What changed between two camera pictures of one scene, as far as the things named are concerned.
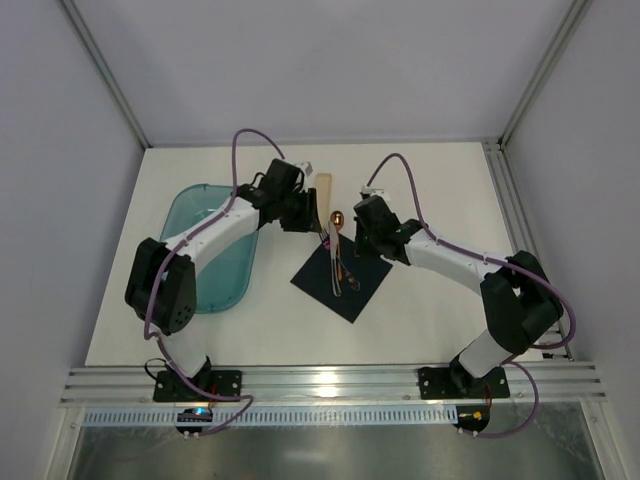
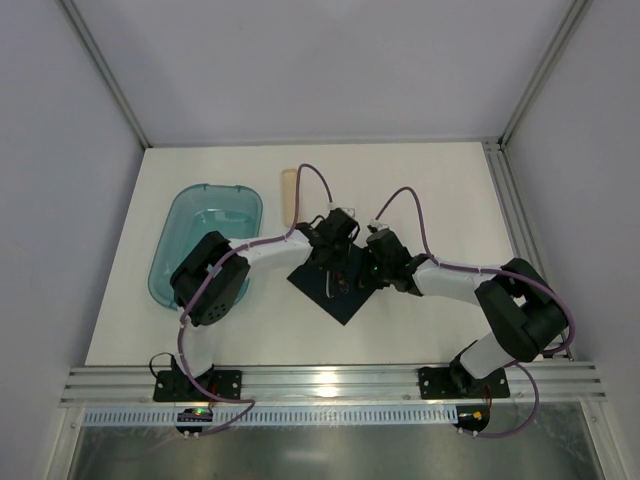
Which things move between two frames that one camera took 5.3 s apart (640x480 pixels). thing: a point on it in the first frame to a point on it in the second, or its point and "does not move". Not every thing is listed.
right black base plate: [440, 383] does not move
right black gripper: [367, 232] to [368, 275]
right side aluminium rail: [516, 218] does not move
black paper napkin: [342, 280] does not move
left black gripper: [304, 210] to [329, 260]
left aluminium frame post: [105, 71] does not move
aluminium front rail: [378, 386] does not move
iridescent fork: [326, 242] to [342, 284]
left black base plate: [170, 388] does not move
